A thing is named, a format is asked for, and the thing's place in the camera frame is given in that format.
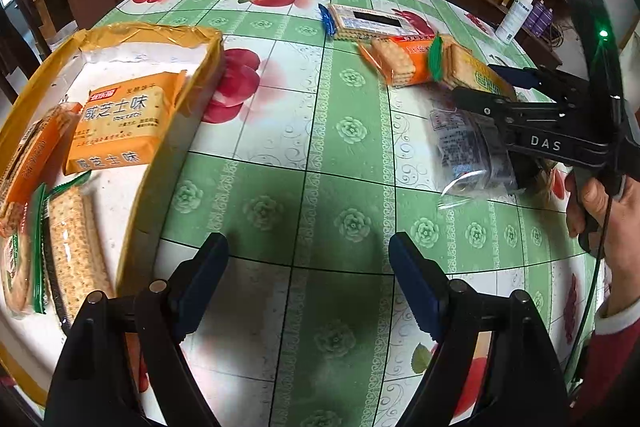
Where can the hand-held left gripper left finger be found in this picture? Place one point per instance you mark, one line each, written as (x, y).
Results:
(201, 287)

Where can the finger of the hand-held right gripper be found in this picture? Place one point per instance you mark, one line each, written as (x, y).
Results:
(515, 76)
(480, 102)

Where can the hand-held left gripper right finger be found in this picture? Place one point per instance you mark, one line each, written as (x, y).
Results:
(414, 287)

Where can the clear dark cookie packet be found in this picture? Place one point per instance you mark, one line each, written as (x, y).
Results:
(465, 152)

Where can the blue-edged biscuit packet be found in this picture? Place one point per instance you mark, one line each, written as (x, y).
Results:
(370, 19)

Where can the yellow rimmed tray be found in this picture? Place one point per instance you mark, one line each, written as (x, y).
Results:
(150, 147)

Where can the person's right forearm red sleeve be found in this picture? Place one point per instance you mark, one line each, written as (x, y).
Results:
(617, 357)

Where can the person's right hand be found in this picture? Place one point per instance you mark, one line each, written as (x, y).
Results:
(625, 222)

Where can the green and yellow cracker packet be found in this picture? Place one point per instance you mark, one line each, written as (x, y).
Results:
(470, 67)

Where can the purple bottles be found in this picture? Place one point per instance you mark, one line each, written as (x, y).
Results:
(533, 18)

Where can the white spray bottle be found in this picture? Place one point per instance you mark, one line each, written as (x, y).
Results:
(515, 14)

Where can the purple can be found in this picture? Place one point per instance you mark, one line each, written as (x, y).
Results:
(546, 22)

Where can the green-edged clear cracker packet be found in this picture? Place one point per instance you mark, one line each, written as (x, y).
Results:
(75, 247)

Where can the green fruit-print tablecloth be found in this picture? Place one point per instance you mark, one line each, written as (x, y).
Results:
(325, 147)

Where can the large orange biscuit packet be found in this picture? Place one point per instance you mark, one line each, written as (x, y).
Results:
(120, 127)

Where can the green round biscuit packet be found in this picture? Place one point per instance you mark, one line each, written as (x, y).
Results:
(15, 272)

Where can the long orange cracker packet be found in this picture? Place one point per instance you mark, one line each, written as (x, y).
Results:
(30, 162)

